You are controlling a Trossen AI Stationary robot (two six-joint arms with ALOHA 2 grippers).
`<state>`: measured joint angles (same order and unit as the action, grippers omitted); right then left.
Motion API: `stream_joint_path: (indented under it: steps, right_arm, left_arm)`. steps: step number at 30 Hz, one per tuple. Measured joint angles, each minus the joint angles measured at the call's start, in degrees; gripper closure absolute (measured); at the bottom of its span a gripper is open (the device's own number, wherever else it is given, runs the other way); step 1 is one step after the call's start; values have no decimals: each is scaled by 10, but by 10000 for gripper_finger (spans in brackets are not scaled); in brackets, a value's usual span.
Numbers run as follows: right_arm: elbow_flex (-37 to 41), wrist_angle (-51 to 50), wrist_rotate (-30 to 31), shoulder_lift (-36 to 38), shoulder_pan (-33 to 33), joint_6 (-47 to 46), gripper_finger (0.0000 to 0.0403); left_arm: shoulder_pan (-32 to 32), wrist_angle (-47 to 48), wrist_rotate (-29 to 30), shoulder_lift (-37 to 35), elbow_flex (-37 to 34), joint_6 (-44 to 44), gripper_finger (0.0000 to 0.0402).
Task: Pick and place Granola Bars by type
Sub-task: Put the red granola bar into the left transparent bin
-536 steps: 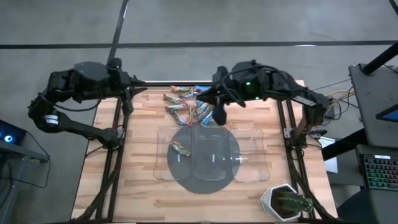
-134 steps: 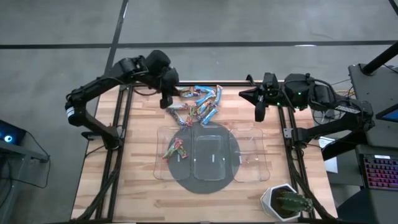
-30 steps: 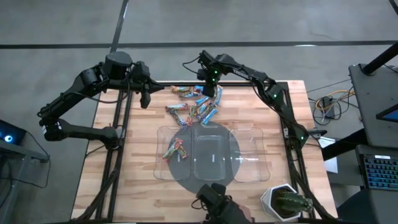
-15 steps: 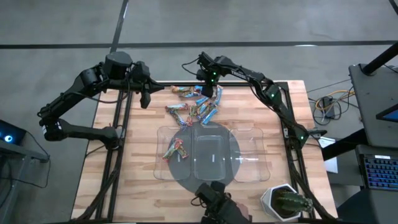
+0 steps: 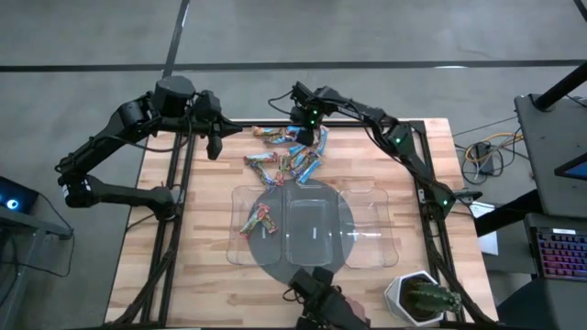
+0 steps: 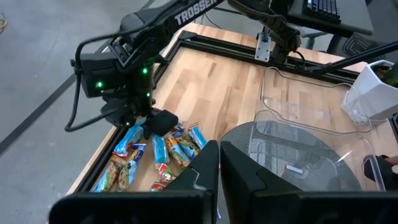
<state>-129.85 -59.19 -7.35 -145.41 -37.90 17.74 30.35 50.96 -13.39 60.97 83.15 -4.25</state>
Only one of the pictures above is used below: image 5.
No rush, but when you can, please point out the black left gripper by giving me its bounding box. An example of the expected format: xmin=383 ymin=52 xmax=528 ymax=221
xmin=204 ymin=116 xmax=243 ymax=138

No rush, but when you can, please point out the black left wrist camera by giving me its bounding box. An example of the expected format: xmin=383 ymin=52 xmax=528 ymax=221
xmin=205 ymin=133 xmax=224 ymax=161

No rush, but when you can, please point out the black pole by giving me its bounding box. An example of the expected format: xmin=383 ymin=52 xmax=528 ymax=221
xmin=534 ymin=60 xmax=587 ymax=111

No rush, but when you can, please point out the grey desk top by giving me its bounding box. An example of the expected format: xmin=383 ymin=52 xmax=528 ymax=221
xmin=513 ymin=93 xmax=587 ymax=219

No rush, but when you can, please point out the green orange snack packet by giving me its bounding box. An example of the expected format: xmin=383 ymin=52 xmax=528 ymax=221
xmin=289 ymin=149 xmax=317 ymax=174

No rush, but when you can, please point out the green cactus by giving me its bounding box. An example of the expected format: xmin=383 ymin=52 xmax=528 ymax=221
xmin=403 ymin=280 xmax=463 ymax=317

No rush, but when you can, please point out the black diagonal bar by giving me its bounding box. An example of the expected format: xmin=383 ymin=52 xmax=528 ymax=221
xmin=473 ymin=189 xmax=542 ymax=238

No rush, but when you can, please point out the black table clamp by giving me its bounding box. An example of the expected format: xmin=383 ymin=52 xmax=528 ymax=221
xmin=451 ymin=189 xmax=483 ymax=204

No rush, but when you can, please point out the black power adapter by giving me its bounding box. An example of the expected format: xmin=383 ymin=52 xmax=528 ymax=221
xmin=474 ymin=142 xmax=494 ymax=175

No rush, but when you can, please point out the white faceted plant pot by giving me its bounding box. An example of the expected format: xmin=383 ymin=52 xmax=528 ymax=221
xmin=383 ymin=269 xmax=449 ymax=327

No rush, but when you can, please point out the yellow cable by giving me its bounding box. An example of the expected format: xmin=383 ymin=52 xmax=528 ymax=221
xmin=463 ymin=131 xmax=524 ymax=162

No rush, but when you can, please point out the black monitor with blue screen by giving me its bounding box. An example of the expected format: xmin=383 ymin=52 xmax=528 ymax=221
xmin=553 ymin=153 xmax=587 ymax=182

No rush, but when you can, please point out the black computer with blue light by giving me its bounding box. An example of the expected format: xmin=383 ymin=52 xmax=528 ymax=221
xmin=0 ymin=176 xmax=40 ymax=215

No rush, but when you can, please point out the grey side table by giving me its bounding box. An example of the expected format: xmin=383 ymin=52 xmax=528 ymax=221
xmin=0 ymin=203 xmax=74 ymax=330

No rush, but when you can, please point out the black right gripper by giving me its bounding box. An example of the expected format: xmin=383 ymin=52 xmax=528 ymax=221
xmin=293 ymin=101 xmax=326 ymax=147

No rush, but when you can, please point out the orange brown wrapper granola bar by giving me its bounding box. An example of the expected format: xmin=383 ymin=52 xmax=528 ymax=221
xmin=250 ymin=126 xmax=283 ymax=138

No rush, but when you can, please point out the black chair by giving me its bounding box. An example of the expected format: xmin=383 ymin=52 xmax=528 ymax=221
xmin=496 ymin=274 xmax=587 ymax=330

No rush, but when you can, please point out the round grey woven placemat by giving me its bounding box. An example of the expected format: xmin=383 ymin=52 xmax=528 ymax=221
xmin=246 ymin=178 xmax=357 ymax=287

